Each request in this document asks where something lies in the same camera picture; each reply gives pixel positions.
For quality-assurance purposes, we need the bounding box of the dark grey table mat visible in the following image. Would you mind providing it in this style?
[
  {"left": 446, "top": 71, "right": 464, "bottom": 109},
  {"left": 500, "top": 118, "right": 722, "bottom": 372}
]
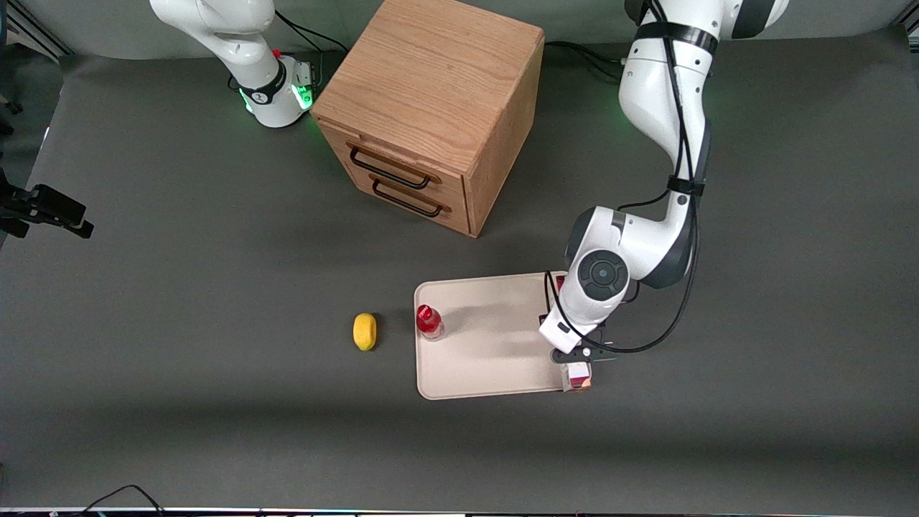
[{"left": 0, "top": 25, "right": 919, "bottom": 512}]

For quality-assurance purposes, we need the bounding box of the black table edge cable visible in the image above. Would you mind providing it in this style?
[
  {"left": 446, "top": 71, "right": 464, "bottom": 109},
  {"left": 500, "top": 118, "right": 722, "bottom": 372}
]
[{"left": 68, "top": 485, "right": 166, "bottom": 516}]

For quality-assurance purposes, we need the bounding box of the red cookie box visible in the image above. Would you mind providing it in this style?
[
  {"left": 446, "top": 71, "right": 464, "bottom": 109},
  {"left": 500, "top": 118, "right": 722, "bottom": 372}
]
[{"left": 562, "top": 361, "right": 594, "bottom": 393}]

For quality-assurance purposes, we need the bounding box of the beige plastic tray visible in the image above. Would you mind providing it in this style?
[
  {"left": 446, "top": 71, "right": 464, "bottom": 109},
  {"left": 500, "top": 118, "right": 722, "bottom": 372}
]
[{"left": 414, "top": 271, "right": 577, "bottom": 401}]

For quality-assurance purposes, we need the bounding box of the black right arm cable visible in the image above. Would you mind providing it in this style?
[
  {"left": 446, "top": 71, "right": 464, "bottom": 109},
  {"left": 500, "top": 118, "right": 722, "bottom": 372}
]
[{"left": 275, "top": 10, "right": 350, "bottom": 55}]

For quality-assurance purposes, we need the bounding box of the wooden drawer cabinet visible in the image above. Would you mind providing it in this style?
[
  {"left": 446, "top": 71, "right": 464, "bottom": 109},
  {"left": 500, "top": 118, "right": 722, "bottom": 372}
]
[{"left": 310, "top": 0, "right": 546, "bottom": 239}]

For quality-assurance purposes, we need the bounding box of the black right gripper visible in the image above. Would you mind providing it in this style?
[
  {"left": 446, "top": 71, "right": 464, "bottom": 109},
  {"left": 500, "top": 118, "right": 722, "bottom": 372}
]
[{"left": 0, "top": 167, "right": 95, "bottom": 240}]

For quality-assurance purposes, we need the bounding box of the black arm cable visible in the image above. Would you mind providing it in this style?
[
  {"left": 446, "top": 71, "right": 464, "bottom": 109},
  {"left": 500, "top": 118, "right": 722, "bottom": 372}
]
[
  {"left": 275, "top": 10, "right": 350, "bottom": 55},
  {"left": 544, "top": 0, "right": 713, "bottom": 355}
]

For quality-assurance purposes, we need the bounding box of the black base cable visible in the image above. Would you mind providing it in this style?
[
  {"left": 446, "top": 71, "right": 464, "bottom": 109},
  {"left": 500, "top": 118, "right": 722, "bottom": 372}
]
[
  {"left": 573, "top": 49, "right": 622, "bottom": 81},
  {"left": 544, "top": 39, "right": 625, "bottom": 65}
]

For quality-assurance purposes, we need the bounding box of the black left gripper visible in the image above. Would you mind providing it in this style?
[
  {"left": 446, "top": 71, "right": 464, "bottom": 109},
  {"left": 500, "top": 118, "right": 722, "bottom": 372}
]
[{"left": 550, "top": 322, "right": 619, "bottom": 365}]

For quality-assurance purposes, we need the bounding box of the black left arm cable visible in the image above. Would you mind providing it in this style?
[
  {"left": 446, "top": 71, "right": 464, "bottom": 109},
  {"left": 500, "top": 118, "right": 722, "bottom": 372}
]
[{"left": 544, "top": 0, "right": 713, "bottom": 355}]

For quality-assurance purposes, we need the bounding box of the aluminium frame bar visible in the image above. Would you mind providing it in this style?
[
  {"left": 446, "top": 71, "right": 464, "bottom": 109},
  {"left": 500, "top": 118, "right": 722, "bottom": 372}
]
[
  {"left": 894, "top": 16, "right": 919, "bottom": 57},
  {"left": 0, "top": 0, "right": 74, "bottom": 64}
]

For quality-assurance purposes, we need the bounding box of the wooden drawer front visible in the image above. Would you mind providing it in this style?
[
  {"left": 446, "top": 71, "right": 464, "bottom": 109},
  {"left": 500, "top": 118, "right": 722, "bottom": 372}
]
[
  {"left": 329, "top": 151, "right": 475, "bottom": 238},
  {"left": 318, "top": 121, "right": 472, "bottom": 208}
]

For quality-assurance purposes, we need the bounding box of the small red bottle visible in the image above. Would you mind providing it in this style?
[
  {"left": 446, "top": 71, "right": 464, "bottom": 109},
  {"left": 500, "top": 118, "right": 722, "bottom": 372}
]
[{"left": 416, "top": 304, "right": 444, "bottom": 342}]

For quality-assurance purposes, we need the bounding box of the black drawer handle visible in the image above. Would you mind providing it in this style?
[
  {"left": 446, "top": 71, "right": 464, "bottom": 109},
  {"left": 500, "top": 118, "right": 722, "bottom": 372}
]
[
  {"left": 371, "top": 179, "right": 444, "bottom": 219},
  {"left": 349, "top": 146, "right": 432, "bottom": 191}
]

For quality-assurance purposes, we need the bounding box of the yellow lemon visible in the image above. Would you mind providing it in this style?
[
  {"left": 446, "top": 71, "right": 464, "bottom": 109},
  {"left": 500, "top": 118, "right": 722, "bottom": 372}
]
[{"left": 353, "top": 312, "right": 378, "bottom": 352}]

